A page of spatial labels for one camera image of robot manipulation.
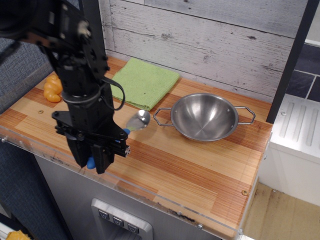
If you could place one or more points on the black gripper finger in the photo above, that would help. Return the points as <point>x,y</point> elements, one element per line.
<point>80,148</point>
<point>103,157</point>

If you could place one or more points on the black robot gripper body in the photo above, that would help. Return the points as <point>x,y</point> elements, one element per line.
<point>90,114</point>

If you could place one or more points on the blue handled metal spoon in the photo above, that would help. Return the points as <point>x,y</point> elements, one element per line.
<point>138,121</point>

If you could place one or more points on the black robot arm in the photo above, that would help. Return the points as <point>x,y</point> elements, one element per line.
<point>65,36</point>

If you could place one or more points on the grey toy fridge cabinet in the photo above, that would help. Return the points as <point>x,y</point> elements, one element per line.
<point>74,192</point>

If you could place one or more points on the orange plastic croissant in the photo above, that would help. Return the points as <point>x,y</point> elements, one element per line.
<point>53,88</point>

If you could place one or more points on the green folded cloth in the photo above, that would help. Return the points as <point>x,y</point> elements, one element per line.
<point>144,84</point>

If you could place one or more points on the silver dispenser button panel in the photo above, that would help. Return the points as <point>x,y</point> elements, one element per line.
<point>116,224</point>

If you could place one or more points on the clear acrylic front guard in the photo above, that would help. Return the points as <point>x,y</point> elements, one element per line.
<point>220,230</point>

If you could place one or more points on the yellow toy on floor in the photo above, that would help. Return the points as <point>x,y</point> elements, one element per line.
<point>17,235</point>

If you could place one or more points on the white toy sink unit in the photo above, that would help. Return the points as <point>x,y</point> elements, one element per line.
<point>291,161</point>

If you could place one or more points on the steel bowl with wire handles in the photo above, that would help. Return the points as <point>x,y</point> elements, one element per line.
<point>204,117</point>

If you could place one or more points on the dark right vertical post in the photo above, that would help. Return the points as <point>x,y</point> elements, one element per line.
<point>299,41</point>

